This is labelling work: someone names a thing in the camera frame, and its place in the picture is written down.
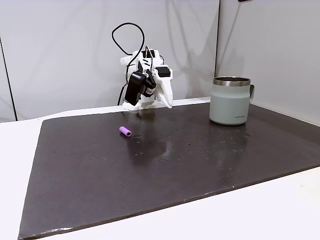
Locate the black base cable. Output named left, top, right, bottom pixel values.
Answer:
left=117, top=84, right=127, bottom=106

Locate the purple pen grip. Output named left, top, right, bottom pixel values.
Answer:
left=118, top=125, right=133, bottom=139

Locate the pale green steel mug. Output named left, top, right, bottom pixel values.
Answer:
left=209, top=76, right=256, bottom=126

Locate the black camera cable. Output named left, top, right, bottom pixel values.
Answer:
left=111, top=22, right=146, bottom=87

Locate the dark brown table mat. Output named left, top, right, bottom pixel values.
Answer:
left=17, top=102, right=320, bottom=240

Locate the black camera box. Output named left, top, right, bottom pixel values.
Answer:
left=124, top=71, right=157, bottom=107

